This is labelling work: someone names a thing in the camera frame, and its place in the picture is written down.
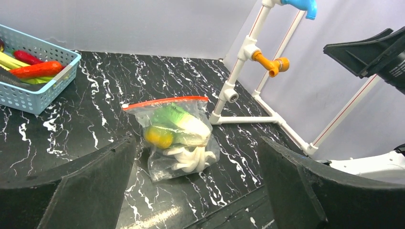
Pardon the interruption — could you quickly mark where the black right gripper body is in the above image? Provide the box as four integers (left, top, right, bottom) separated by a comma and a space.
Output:
323, 27, 405, 94

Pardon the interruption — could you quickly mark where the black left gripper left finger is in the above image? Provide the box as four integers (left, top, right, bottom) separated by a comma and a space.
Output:
0, 135, 136, 229

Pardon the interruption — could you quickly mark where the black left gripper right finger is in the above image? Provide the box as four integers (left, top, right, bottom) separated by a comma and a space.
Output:
257, 137, 405, 229

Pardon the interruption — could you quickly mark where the green yellow mango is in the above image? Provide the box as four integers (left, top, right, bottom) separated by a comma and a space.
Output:
144, 126, 174, 149

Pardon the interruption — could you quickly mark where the white toy dumpling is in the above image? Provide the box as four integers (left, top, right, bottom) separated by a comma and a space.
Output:
163, 146, 219, 173

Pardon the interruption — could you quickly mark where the clear zip bag orange zipper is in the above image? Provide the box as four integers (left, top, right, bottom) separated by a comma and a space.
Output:
122, 96, 220, 183

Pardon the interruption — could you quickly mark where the green lettuce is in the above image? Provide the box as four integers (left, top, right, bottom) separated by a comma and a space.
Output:
150, 103, 211, 146

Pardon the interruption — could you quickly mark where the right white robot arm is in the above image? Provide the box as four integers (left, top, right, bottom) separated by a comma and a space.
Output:
313, 28, 405, 179

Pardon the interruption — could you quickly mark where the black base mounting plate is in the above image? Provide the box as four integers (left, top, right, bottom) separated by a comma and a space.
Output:
188, 186, 277, 229

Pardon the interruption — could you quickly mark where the blue pipe fitting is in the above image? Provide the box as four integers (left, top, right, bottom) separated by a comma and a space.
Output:
281, 0, 318, 20

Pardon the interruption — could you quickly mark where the orange pipe fitting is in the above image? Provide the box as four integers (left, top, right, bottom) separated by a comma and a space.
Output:
251, 51, 290, 77

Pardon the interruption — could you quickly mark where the blue plastic basket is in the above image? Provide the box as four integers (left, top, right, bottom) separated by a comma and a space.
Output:
0, 25, 81, 115

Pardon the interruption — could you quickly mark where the red chili pepper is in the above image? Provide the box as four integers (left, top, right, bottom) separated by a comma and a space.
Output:
12, 50, 44, 65
9, 61, 64, 79

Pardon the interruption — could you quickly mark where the dark grey toy vegetable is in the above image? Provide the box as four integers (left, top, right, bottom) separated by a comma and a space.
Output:
0, 67, 46, 92

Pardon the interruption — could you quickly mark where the white pvc pipe frame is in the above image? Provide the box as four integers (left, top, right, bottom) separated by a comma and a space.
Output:
209, 0, 382, 156

